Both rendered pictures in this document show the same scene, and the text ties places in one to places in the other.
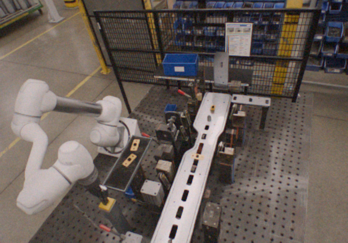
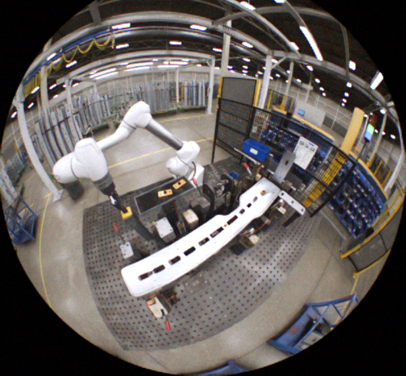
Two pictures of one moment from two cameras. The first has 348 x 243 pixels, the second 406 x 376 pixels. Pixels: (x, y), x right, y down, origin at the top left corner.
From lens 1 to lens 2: 0.77 m
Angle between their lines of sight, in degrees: 19
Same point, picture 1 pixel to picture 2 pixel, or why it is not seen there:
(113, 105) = (191, 149)
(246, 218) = (229, 284)
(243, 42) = (306, 157)
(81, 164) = (83, 165)
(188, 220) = (175, 272)
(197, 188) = (203, 252)
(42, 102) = (137, 117)
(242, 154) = (261, 237)
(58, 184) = (66, 170)
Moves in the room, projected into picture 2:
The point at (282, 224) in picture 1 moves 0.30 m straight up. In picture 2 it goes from (248, 299) to (268, 304)
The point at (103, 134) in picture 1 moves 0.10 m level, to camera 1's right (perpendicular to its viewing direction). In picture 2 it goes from (174, 164) to (182, 167)
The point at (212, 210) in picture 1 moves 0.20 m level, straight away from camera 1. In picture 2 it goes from (199, 280) to (222, 252)
